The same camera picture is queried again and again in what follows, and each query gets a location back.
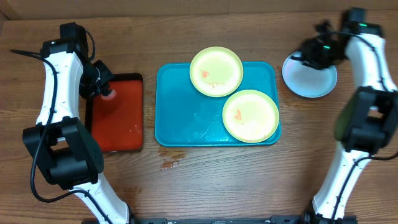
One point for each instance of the green pink dish sponge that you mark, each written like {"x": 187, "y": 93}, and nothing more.
{"x": 109, "y": 96}

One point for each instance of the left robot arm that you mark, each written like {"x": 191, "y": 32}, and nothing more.
{"x": 66, "y": 158}

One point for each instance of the light blue plastic plate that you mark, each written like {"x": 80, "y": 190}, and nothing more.
{"x": 308, "y": 82}

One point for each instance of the red black lacquer tray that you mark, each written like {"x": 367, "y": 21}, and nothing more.
{"x": 116, "y": 121}

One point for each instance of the teal plastic serving tray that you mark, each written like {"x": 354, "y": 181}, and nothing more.
{"x": 184, "y": 117}

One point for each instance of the yellow plate at front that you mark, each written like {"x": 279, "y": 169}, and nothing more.
{"x": 250, "y": 116}

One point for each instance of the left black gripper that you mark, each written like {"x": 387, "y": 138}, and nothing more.
{"x": 109, "y": 77}

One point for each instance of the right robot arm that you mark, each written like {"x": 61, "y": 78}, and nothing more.
{"x": 369, "y": 120}

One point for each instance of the yellow-green plate at back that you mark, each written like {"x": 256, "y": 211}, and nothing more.
{"x": 216, "y": 71}

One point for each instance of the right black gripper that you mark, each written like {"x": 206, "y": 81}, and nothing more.
{"x": 310, "y": 55}

